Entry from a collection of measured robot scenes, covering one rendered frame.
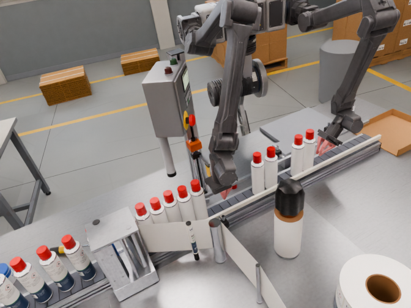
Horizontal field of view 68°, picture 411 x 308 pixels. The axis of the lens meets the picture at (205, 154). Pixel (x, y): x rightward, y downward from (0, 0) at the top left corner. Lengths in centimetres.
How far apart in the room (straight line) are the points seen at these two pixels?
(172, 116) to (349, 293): 67
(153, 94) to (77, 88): 411
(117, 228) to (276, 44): 405
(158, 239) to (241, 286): 31
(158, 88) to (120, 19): 544
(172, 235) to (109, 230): 22
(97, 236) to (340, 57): 301
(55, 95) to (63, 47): 163
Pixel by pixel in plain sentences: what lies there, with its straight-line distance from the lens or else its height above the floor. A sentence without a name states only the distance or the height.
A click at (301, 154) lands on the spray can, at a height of 101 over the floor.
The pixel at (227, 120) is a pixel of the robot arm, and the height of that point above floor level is 133.
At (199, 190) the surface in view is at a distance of 111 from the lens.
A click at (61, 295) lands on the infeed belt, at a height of 88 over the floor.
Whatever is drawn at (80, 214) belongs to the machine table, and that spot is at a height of 83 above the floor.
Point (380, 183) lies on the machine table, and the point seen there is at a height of 83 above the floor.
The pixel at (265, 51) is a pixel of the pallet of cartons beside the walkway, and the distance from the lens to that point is 461.
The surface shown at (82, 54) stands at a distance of 647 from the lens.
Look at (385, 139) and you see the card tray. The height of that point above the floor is 83.
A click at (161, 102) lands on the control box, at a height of 141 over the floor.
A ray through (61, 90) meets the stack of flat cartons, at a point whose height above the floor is 18.
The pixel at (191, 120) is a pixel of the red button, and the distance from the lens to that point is 94.
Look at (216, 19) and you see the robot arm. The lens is 108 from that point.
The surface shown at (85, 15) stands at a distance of 631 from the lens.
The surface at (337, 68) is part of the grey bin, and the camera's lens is 354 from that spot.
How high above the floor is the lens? 180
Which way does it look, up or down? 36 degrees down
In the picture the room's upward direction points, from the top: 9 degrees counter-clockwise
